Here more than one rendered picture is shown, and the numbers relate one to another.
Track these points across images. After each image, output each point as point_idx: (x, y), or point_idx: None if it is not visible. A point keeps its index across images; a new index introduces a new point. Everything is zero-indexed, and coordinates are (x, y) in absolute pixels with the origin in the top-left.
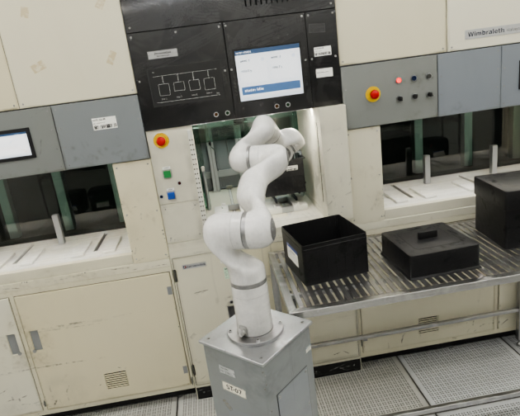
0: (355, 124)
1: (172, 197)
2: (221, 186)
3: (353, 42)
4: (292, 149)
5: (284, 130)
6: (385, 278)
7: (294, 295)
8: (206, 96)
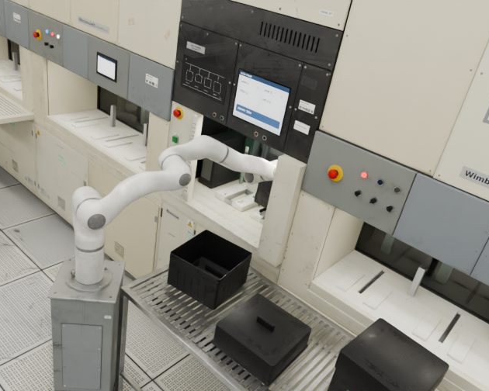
0: (310, 189)
1: None
2: None
3: (338, 113)
4: (260, 177)
5: (251, 157)
6: (206, 324)
7: (149, 280)
8: (213, 96)
